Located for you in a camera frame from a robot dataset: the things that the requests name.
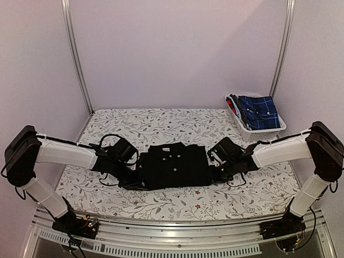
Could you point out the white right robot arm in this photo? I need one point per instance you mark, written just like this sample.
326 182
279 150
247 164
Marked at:
317 144

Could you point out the left aluminium corner post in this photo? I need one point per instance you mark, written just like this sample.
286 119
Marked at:
66 11

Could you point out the right aluminium corner post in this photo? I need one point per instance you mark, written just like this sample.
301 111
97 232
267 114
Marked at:
287 27

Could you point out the black long sleeve shirt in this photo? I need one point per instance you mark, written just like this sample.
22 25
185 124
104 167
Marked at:
175 166

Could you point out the red black plaid shirt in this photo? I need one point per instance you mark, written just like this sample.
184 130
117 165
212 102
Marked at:
231 105

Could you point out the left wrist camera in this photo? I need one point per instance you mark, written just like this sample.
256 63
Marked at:
124 152

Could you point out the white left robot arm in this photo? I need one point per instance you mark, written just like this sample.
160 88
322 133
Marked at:
31 151

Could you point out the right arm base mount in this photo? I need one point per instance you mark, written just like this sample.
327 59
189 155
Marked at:
290 228

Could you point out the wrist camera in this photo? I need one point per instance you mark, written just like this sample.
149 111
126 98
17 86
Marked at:
225 151
124 152

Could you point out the dark grey folded shirt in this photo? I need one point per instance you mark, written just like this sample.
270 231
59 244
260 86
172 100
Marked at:
243 116

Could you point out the white plastic laundry basket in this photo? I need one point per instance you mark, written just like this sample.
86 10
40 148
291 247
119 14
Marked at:
250 135

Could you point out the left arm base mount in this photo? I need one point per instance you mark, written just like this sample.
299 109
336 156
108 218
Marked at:
70 223

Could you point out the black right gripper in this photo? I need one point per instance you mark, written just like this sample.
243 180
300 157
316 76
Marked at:
215 179

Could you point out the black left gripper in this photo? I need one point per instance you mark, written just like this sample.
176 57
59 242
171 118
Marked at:
135 184

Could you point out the aluminium corner post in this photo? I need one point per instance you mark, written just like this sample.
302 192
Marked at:
66 11
287 27

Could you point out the blue plaid shirt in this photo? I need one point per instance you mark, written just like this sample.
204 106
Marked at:
261 112

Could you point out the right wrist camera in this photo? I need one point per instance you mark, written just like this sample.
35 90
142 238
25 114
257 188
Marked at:
225 151

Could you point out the aluminium front rail frame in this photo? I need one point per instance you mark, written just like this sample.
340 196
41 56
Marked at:
119 237

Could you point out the light blue folded shirt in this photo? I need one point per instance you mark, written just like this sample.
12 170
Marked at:
238 114

